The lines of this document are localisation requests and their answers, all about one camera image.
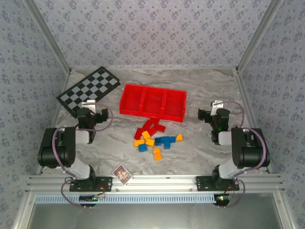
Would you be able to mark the red three-compartment tray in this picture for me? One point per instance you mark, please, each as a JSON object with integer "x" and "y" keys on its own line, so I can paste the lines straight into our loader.
{"x": 133, "y": 100}

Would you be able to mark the blue lego brick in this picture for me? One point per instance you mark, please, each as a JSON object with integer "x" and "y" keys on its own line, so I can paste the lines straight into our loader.
{"x": 158, "y": 140}
{"x": 167, "y": 145}
{"x": 165, "y": 139}
{"x": 142, "y": 148}
{"x": 172, "y": 138}

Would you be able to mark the red lego brick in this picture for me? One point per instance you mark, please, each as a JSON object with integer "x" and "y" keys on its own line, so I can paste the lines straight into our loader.
{"x": 153, "y": 130}
{"x": 138, "y": 134}
{"x": 147, "y": 125}
{"x": 160, "y": 128}
{"x": 156, "y": 121}

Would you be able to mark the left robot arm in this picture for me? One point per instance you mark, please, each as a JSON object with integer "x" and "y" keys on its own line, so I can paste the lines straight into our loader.
{"x": 59, "y": 152}

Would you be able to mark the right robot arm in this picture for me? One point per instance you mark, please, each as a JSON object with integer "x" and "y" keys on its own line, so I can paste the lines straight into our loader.
{"x": 247, "y": 152}

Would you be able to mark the black grey checkerboard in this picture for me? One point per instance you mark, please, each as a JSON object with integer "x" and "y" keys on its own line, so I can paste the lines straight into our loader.
{"x": 88, "y": 90}

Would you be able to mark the colourful playing card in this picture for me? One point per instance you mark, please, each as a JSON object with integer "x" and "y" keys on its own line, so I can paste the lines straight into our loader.
{"x": 122, "y": 174}

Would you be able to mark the right controller board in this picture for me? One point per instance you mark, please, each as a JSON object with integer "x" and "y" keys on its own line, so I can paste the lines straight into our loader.
{"x": 222, "y": 198}

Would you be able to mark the controller board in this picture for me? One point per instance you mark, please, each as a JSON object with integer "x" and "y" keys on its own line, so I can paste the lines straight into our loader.
{"x": 90, "y": 198}
{"x": 222, "y": 198}

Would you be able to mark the left controller board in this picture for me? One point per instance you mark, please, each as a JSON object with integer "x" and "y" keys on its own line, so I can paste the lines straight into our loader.
{"x": 90, "y": 198}

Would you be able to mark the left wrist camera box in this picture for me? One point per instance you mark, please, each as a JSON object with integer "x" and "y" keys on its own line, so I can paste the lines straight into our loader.
{"x": 88, "y": 105}

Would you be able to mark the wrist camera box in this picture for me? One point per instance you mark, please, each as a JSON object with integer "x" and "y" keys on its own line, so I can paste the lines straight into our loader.
{"x": 88, "y": 105}
{"x": 217, "y": 106}

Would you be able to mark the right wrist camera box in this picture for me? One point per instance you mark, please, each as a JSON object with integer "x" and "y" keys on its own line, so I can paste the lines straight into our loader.
{"x": 217, "y": 106}

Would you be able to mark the aluminium side rail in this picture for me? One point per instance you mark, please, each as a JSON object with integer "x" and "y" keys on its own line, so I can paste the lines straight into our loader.
{"x": 245, "y": 95}
{"x": 64, "y": 86}

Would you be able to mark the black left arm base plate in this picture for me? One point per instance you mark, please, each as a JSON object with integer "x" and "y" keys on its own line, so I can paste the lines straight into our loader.
{"x": 107, "y": 183}

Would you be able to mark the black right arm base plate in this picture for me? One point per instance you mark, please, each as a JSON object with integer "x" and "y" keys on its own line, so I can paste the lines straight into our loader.
{"x": 202, "y": 183}

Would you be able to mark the aluminium mounting rail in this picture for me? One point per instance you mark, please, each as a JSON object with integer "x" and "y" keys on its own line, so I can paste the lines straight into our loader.
{"x": 162, "y": 183}

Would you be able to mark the aluminium frame post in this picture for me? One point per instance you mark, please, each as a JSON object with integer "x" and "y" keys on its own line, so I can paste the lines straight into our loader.
{"x": 48, "y": 35}
{"x": 259, "y": 35}

